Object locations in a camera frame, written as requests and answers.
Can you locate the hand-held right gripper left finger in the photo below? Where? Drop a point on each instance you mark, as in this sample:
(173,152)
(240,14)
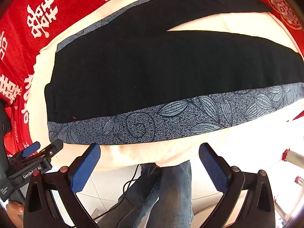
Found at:
(84,168)

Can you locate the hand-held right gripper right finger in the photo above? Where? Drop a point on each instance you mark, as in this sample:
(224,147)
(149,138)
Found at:
(213,168)

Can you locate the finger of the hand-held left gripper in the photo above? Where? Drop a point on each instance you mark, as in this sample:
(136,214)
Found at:
(52,148)
(30,149)

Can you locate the black pants with floral stripe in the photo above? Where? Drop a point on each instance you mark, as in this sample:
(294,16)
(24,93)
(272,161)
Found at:
(152,76)

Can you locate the person's left hand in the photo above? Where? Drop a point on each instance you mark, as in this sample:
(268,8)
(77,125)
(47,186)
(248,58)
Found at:
(14,210)

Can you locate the dark cloth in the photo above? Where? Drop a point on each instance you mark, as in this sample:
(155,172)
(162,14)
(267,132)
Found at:
(3,121)

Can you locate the person's blue jeans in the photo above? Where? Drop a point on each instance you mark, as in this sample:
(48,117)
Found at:
(171,194)

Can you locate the cream towel blanket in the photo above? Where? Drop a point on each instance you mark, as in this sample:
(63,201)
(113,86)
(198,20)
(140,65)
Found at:
(133,154)

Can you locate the aluminium ladder with red caps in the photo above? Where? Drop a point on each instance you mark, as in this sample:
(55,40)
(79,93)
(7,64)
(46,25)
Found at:
(295,158)

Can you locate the red printed blanket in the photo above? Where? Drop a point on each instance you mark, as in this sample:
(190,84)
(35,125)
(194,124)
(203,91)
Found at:
(26,40)

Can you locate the red patterned cushion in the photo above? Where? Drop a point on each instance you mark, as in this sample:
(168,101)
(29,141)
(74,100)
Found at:
(280,4)

